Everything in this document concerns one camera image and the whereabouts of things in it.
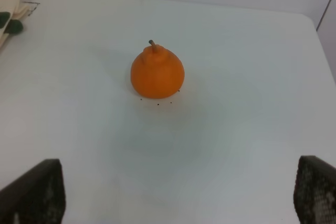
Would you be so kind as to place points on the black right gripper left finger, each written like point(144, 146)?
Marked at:
point(38, 196)

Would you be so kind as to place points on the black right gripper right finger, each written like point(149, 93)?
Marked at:
point(314, 192)

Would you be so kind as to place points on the orange with stem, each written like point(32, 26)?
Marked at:
point(156, 73)

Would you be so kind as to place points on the white linen bag green handles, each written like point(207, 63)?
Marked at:
point(13, 13)

